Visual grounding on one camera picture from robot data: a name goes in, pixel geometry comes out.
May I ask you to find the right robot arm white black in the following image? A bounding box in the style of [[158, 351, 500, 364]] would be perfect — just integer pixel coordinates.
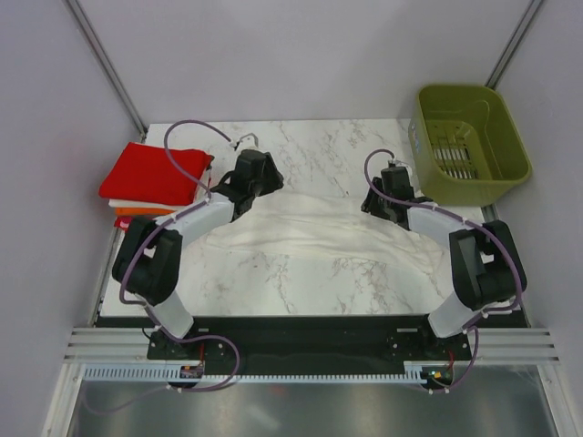
[[361, 164, 527, 359]]

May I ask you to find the right aluminium frame post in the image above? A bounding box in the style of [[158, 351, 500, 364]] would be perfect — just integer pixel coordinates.
[[485, 0, 547, 90]]

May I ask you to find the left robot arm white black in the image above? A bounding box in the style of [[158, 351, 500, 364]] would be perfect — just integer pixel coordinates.
[[112, 149, 283, 358]]

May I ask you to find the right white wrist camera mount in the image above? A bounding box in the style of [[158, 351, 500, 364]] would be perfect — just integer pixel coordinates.
[[388, 158, 414, 178]]

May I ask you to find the white slotted cable duct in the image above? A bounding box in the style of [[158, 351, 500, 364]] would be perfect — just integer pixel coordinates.
[[83, 362, 452, 384]]

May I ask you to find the olive green plastic basket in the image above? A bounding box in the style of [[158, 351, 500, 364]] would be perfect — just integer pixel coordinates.
[[408, 84, 532, 208]]

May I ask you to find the aluminium frame post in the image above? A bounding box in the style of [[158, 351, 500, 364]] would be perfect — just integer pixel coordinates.
[[485, 0, 547, 90], [63, 0, 148, 137]]

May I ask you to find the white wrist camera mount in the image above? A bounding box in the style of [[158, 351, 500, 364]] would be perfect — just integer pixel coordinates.
[[388, 158, 414, 178], [230, 133, 259, 151]]

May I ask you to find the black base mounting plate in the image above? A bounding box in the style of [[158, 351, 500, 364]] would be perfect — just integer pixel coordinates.
[[148, 315, 471, 374]]

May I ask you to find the red folded t shirt top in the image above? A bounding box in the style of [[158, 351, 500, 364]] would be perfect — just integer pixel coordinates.
[[98, 142, 213, 205]]

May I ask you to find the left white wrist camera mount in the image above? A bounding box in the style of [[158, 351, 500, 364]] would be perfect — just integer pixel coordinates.
[[230, 133, 259, 151]]

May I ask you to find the aluminium rail base frame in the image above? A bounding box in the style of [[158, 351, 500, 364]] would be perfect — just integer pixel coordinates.
[[43, 207, 570, 437]]

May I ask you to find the pink red folded shirts bottom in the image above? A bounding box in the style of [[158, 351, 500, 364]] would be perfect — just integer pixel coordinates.
[[114, 217, 133, 231]]

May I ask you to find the white t shirt robot print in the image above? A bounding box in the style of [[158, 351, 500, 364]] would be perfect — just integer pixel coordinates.
[[206, 191, 451, 276]]

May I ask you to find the orange folded t shirt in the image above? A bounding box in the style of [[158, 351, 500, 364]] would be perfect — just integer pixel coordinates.
[[114, 208, 173, 217]]

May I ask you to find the left aluminium frame post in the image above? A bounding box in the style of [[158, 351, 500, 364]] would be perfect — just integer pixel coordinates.
[[63, 0, 148, 137]]

